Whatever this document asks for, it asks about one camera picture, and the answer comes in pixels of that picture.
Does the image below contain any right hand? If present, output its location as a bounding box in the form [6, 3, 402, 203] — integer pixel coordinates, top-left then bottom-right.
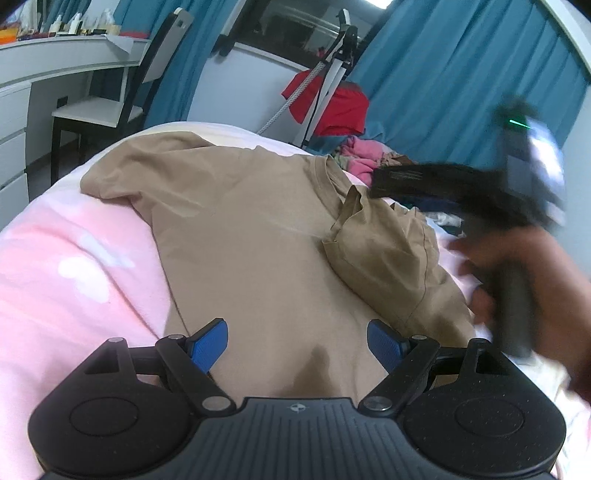
[450, 223, 591, 402]

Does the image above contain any pastel tie-dye bed blanket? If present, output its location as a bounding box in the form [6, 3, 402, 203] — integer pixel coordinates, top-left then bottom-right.
[0, 120, 591, 480]

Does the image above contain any white dressing table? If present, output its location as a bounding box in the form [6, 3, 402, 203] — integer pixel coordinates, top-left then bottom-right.
[1, 35, 149, 226]

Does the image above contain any pink garment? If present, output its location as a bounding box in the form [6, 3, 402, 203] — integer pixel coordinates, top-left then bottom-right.
[339, 136, 394, 186]

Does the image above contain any tan t-shirt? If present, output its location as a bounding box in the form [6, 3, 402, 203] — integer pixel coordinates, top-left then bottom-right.
[81, 132, 475, 400]

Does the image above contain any blue curtain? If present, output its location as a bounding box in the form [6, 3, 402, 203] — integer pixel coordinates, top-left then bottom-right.
[114, 0, 238, 127]
[348, 0, 591, 172]

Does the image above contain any red garment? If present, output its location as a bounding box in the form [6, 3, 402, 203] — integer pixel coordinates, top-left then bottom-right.
[289, 73, 370, 137]

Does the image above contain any white tripod stand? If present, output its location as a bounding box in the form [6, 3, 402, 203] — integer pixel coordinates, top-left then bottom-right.
[256, 9, 359, 148]

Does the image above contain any blue curtain right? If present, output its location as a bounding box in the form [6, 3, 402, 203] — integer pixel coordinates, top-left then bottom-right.
[348, 0, 591, 172]

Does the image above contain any black and white chair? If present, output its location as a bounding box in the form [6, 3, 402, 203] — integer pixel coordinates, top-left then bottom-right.
[49, 6, 195, 186]

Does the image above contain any blue curtain left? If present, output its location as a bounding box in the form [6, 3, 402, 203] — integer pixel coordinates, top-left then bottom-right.
[114, 0, 238, 127]

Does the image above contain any dark window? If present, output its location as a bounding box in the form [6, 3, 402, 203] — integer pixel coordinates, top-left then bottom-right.
[219, 0, 393, 67]

